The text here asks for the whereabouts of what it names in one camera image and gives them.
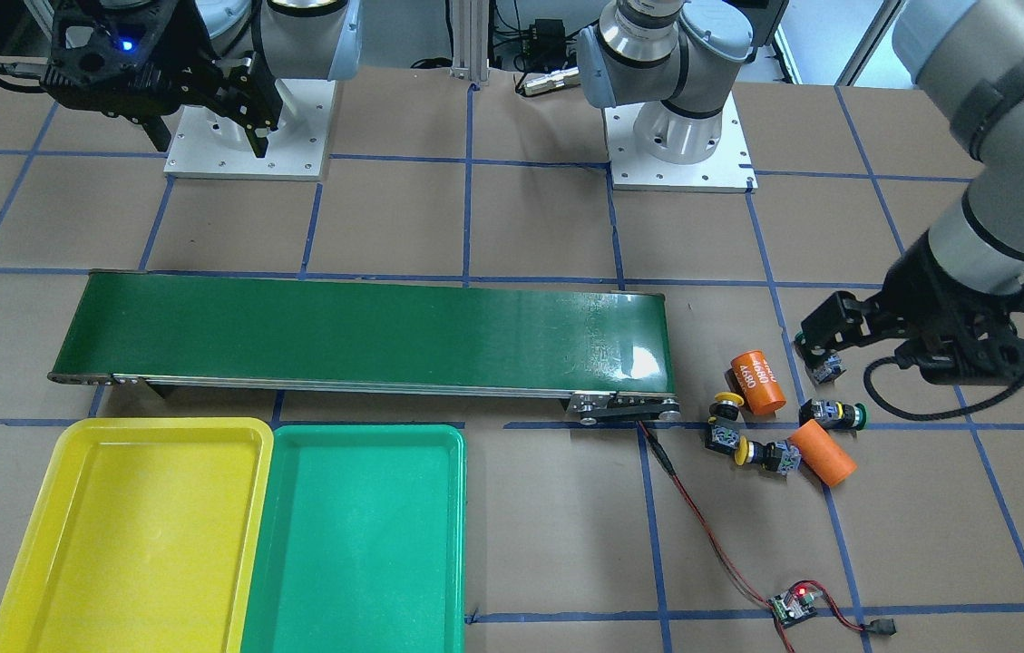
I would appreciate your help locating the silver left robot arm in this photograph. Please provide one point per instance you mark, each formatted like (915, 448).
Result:
(968, 56)

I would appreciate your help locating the yellow push button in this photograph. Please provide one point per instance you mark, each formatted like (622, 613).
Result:
(723, 429)
(780, 457)

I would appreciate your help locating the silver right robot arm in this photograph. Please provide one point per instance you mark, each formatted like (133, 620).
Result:
(311, 40)

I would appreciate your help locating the orange cylinder with 4680 print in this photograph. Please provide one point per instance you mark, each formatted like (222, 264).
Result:
(757, 383)

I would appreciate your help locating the plain orange cylinder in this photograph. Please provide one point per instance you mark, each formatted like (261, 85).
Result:
(822, 454)

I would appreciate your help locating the yellow plastic tray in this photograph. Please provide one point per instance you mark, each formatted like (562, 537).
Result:
(142, 538)

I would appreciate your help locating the green push button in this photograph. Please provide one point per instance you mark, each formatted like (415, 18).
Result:
(821, 365)
(834, 415)

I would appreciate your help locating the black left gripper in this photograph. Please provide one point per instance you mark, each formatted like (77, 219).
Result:
(921, 292)

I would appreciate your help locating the green conveyor belt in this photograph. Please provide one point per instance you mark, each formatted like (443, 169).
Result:
(605, 356)

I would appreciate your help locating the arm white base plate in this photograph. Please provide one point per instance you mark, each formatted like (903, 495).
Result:
(654, 149)
(207, 146)

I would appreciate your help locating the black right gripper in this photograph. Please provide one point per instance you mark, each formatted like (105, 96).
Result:
(188, 56)

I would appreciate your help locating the green plastic tray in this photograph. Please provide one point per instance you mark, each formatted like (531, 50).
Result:
(362, 541)

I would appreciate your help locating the small motor controller board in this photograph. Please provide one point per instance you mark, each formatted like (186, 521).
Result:
(793, 606)

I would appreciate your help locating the aluminium frame post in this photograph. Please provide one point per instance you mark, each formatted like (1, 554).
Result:
(470, 23)

